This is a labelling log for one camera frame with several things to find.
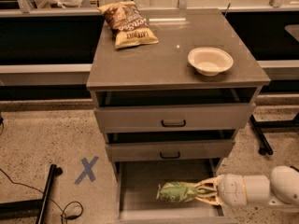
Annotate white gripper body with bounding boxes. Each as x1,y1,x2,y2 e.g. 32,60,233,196
217,174,247,207

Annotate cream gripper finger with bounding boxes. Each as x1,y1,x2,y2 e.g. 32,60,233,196
195,189,221,205
195,177,218,192

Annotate green jalapeno chip bag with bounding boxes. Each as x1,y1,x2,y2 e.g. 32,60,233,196
156,182,199,203

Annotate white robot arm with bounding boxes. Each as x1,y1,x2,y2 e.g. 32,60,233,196
195,166,299,212

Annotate grey middle drawer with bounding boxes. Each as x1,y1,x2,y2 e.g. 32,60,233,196
106,139,235,162

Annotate grey drawer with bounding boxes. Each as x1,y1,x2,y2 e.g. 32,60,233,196
94,104,255,133
106,139,235,162
114,160,238,224

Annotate grey top drawer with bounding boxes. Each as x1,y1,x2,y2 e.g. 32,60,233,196
94,104,255,133

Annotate grey bottom drawer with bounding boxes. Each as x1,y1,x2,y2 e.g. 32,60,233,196
114,160,238,224

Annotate grey drawer cabinet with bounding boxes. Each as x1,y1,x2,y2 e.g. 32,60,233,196
86,8,272,185

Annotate brown yellow chip bag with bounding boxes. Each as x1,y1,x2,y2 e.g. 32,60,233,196
98,1,159,49

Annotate black stand leg right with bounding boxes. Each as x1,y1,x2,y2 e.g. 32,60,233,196
249,113,299,156

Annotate black stand leg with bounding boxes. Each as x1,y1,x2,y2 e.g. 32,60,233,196
249,113,299,156
0,164,63,224

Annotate white paper bowl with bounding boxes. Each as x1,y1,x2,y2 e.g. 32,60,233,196
188,47,234,77

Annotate blue tape cross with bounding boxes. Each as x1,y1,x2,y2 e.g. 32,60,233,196
75,156,99,185

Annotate black stand leg left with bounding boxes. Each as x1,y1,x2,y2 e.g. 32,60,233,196
0,164,63,224

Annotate black cable on floor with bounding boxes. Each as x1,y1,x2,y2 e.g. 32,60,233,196
0,167,84,221

